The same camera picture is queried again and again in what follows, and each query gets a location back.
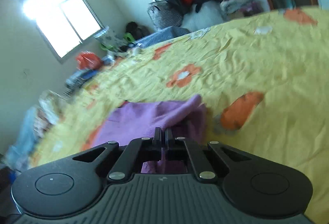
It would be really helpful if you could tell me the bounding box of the purple knit sweater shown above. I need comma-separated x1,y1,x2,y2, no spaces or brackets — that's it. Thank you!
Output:
93,94,209,175

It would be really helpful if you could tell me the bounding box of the light blue cloth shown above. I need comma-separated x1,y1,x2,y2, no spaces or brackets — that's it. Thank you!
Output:
4,107,38,172

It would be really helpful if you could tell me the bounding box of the yellow floral bedspread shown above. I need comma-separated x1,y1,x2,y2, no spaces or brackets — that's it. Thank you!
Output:
29,7,328,223

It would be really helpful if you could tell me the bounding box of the orange plastic bag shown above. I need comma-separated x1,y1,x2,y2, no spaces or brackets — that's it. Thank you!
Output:
75,51,103,70

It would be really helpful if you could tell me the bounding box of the white plastic bag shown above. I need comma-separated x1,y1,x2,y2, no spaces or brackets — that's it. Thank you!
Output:
181,1,228,32

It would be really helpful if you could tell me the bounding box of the checkered fabric bag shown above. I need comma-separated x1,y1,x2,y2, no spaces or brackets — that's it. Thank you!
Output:
147,0,183,32

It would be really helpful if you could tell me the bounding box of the black backpack by wall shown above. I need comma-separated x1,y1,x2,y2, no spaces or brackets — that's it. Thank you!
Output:
125,22,151,40

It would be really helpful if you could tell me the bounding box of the window with metal frame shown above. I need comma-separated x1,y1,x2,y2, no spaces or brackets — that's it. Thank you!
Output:
22,0,104,61

